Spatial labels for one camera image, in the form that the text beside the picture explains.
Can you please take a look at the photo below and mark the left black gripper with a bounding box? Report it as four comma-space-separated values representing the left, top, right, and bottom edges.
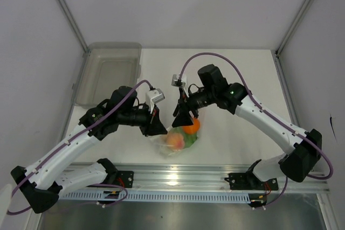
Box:
118, 101, 167, 137

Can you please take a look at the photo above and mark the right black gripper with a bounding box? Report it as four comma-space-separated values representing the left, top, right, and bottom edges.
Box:
172, 87, 216, 129

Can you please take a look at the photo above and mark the orange fruit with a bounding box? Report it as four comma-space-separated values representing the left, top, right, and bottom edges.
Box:
182, 118, 201, 135

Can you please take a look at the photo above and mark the peach fruit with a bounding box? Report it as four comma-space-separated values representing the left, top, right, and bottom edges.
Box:
165, 133, 184, 151

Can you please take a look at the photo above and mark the clear zip top bag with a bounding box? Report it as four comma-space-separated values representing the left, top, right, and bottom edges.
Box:
149, 118, 201, 157

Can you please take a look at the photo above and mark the green plastic lettuce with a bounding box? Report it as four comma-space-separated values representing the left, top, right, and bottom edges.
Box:
184, 133, 198, 149

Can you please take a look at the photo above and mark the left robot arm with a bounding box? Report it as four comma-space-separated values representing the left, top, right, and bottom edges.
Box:
11, 86, 167, 214

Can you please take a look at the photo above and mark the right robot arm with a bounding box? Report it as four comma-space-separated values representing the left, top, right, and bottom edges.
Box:
171, 64, 322, 189

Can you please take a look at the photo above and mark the clear plastic container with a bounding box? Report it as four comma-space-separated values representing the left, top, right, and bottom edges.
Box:
73, 42, 142, 108

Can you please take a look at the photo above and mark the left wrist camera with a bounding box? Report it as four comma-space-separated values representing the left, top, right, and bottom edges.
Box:
145, 88, 165, 114

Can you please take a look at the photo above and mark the aluminium mounting rail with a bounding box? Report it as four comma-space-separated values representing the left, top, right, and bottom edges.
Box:
64, 163, 330, 194

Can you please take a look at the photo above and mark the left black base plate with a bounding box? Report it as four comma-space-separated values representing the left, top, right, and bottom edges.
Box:
102, 171, 134, 189

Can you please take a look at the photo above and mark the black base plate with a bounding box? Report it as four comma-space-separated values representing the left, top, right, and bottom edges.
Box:
102, 171, 134, 189
224, 172, 279, 191

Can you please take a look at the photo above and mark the white slotted cable duct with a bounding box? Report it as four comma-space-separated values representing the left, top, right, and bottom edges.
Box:
61, 190, 251, 204

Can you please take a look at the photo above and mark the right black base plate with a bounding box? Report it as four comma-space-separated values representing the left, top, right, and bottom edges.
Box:
224, 172, 279, 191

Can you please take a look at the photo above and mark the left aluminium frame post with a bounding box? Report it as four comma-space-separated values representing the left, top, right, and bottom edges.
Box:
56, 0, 88, 53

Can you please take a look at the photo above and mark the aluminium frame post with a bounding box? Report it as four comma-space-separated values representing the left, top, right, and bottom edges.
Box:
56, 0, 88, 53
275, 0, 314, 58

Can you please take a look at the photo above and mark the right aluminium frame post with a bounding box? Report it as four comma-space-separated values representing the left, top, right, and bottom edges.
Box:
275, 0, 314, 58

